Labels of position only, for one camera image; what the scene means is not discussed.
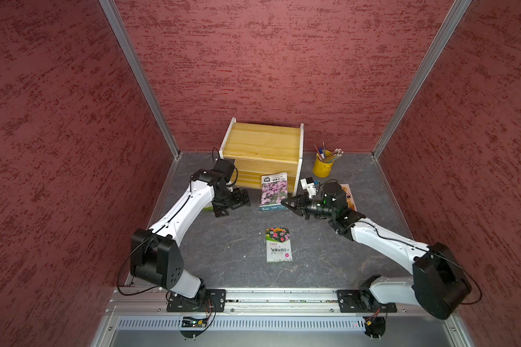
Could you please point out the wooden shelf white metal frame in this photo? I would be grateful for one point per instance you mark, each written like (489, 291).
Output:
(259, 150)

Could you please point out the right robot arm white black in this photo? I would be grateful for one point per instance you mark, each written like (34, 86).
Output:
(435, 281)

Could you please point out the yellow metal pencil cup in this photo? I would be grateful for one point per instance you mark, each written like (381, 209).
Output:
(320, 168)

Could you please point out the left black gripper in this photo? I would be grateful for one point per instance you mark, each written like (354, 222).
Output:
(237, 202)

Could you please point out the pink flower seed bag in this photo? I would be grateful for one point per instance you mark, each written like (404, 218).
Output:
(274, 189)

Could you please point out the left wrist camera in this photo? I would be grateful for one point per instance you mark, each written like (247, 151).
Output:
(227, 169)

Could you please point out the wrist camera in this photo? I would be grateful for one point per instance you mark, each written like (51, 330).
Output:
(227, 169)
(310, 186)

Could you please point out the white sunflower seed bag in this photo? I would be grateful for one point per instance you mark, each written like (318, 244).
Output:
(278, 245)

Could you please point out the aluminium rail frame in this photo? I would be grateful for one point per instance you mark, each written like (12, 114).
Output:
(272, 317)

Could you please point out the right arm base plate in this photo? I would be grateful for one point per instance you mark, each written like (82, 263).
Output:
(362, 301)

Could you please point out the coloured pencils bunch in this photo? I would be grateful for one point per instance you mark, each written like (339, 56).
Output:
(327, 156)

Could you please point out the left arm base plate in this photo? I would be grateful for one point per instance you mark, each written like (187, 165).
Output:
(215, 300)

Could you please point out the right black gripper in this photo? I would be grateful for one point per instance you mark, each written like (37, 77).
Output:
(301, 203)

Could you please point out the orange shop picture book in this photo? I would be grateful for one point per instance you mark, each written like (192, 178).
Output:
(349, 196)

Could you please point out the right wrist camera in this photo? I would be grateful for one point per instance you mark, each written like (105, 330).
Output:
(310, 186)

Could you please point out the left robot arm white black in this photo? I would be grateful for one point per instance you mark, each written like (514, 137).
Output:
(155, 256)

